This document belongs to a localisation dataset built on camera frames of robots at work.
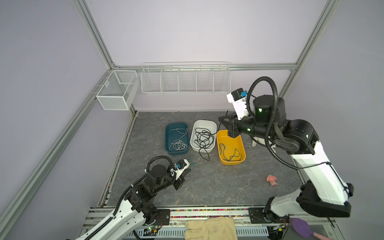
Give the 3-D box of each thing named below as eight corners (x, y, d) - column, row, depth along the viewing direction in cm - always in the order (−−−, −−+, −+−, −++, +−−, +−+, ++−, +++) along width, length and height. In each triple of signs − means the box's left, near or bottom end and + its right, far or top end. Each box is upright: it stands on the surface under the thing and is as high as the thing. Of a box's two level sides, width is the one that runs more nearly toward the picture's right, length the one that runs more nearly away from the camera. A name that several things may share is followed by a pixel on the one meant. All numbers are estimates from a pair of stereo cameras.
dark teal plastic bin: (162, 154, 98) (161, 150, 94) (167, 126, 113) (166, 122, 109) (188, 154, 98) (188, 150, 94) (190, 126, 113) (189, 122, 109)
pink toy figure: (268, 185, 85) (270, 184, 83) (265, 176, 89) (267, 174, 87) (276, 185, 85) (278, 184, 83) (273, 176, 89) (275, 174, 87)
